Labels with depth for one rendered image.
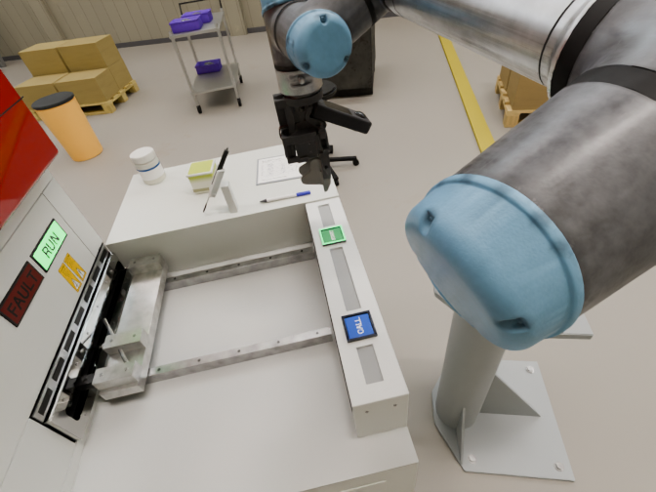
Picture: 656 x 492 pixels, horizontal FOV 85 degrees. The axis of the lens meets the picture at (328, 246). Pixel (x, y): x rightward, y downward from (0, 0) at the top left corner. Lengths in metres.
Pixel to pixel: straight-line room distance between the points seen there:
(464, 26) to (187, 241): 0.84
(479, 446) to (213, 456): 1.08
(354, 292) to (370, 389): 0.20
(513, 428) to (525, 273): 1.49
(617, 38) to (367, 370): 0.53
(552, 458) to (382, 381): 1.12
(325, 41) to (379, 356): 0.48
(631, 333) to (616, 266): 1.88
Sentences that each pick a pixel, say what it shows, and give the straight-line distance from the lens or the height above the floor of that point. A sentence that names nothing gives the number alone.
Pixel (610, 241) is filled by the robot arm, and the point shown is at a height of 1.40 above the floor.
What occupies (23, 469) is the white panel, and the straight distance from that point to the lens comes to 0.83.
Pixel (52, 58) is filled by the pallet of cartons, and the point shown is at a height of 0.58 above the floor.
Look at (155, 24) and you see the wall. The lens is 8.29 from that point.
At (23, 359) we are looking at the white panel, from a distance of 0.83.
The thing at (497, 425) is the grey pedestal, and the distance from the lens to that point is 1.67.
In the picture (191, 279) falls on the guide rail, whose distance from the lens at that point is 1.05.
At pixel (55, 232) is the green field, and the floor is 1.10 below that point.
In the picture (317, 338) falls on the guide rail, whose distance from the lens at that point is 0.82.
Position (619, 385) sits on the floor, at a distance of 1.94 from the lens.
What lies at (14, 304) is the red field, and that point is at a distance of 0.83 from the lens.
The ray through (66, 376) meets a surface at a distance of 0.89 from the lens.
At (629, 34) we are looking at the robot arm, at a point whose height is 1.46.
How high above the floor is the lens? 1.53
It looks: 43 degrees down
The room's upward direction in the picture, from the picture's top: 10 degrees counter-clockwise
